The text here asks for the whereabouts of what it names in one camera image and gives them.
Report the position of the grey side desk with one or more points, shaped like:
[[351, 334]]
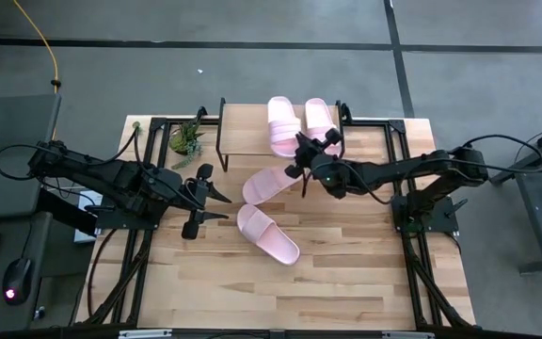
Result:
[[12, 155]]

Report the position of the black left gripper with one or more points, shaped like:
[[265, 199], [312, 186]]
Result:
[[196, 198]]

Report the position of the pink rubber slide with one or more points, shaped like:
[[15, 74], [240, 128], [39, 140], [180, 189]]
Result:
[[282, 122], [264, 186], [266, 233], [317, 115]]

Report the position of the small green plant sprig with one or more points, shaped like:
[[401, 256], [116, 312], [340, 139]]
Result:
[[136, 125]]

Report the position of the black aluminium rig frame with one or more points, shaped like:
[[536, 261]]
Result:
[[157, 126]]

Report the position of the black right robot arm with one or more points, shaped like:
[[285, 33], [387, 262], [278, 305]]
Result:
[[393, 172]]

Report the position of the wooden shelf with black frame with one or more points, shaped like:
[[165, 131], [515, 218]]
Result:
[[245, 129]]

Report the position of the white power strip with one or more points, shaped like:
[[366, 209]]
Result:
[[87, 202]]

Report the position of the black computer mouse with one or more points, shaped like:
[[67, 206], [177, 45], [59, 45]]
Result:
[[17, 282]]

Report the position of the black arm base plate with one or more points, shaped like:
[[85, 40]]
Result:
[[435, 221], [125, 222]]

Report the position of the potted green succulent plant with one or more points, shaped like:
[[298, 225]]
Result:
[[185, 139]]

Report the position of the black table-level camera box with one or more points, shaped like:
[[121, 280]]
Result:
[[276, 335]]

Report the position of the silver aluminium bracket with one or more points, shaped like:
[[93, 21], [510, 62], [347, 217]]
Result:
[[144, 334], [407, 335]]

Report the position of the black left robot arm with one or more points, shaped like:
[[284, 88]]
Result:
[[125, 179]]

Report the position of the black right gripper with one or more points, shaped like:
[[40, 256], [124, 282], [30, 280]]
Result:
[[333, 136]]

